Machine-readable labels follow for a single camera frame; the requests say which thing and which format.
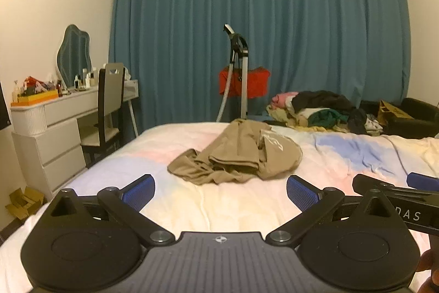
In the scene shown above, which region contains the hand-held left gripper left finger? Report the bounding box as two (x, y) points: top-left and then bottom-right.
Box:
(46, 174), (175, 245)

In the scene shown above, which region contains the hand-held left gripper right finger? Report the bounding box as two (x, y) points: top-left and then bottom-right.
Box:
(265, 175), (394, 245)

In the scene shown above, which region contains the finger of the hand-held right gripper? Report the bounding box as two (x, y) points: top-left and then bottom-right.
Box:
(406, 172), (439, 192)
(353, 174), (409, 199)

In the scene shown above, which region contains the beige t-shirt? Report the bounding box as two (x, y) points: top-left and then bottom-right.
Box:
(167, 119), (303, 186)

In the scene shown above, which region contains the person's right hand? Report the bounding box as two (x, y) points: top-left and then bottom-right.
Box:
(420, 249), (439, 293)

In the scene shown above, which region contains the black sofa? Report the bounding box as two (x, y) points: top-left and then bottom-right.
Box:
(358, 97), (439, 140)

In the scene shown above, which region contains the brown paper bag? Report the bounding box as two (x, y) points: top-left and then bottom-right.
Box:
(377, 100), (414, 126)

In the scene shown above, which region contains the pastel tie-dye bed blanket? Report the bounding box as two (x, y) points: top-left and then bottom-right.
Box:
(0, 121), (439, 293)

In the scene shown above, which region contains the green garment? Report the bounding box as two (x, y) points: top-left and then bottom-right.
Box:
(308, 108), (348, 129)

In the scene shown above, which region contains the pale yellow garment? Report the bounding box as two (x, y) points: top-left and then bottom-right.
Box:
(267, 106), (311, 129)

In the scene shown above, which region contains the white drawer chest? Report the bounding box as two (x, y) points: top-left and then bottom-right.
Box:
(12, 119), (87, 200)

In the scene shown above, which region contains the pink garment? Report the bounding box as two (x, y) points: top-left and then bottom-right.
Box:
(271, 91), (300, 108)

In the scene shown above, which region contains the dark wooden chair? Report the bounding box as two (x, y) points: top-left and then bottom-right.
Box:
(80, 63), (126, 167)

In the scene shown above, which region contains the white vanity desk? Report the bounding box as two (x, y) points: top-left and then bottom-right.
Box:
(10, 78), (140, 139)

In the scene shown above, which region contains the cardboard box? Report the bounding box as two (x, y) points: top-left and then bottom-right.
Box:
(5, 186), (46, 221)

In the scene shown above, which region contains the red cloth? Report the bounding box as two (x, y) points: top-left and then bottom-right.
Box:
(219, 66), (271, 99)

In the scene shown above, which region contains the row of cosmetic bottles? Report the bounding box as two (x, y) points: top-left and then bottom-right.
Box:
(73, 67), (99, 90)

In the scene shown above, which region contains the orange box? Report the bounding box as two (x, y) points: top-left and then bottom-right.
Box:
(10, 90), (59, 107)

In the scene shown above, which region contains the garment steamer stand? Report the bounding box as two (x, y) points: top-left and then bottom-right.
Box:
(216, 23), (249, 122)

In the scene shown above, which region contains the wavy vanity mirror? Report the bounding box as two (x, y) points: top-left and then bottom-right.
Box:
(56, 24), (93, 88)

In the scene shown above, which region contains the black screen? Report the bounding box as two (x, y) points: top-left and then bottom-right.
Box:
(0, 82), (13, 131)

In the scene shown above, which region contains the blue curtain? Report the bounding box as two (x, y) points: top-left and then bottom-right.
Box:
(109, 0), (249, 137)
(247, 0), (411, 118)

